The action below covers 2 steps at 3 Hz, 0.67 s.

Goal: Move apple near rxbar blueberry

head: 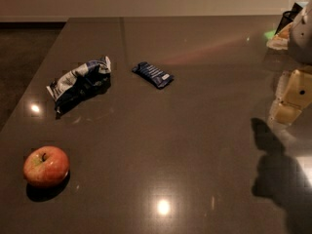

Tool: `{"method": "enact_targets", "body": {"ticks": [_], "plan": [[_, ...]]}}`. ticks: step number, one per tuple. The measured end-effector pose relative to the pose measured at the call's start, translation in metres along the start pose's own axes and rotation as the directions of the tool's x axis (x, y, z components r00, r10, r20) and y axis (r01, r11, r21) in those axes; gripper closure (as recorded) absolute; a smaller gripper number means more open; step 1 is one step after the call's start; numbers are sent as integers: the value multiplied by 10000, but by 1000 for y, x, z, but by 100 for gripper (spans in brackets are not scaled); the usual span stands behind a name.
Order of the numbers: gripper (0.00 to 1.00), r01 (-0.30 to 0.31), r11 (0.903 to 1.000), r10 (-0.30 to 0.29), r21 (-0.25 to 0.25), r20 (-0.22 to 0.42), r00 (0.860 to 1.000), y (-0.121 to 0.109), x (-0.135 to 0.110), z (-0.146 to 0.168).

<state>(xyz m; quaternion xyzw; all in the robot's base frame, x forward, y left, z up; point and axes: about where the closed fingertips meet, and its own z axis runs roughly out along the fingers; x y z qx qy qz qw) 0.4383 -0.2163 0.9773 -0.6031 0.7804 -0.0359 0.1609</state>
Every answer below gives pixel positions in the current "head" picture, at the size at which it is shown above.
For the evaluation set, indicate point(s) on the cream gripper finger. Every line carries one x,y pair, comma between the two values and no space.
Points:
293,95

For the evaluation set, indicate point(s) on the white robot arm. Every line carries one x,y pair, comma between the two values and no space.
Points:
296,38

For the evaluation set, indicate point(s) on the blue rxbar wrapper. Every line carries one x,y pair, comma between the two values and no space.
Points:
152,74

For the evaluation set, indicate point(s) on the red yellow apple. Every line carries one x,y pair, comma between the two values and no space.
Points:
46,167

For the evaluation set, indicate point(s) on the black mesh cup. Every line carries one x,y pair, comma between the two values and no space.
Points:
289,16

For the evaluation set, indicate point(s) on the crumpled blue white chip bag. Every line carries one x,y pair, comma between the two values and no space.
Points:
81,83

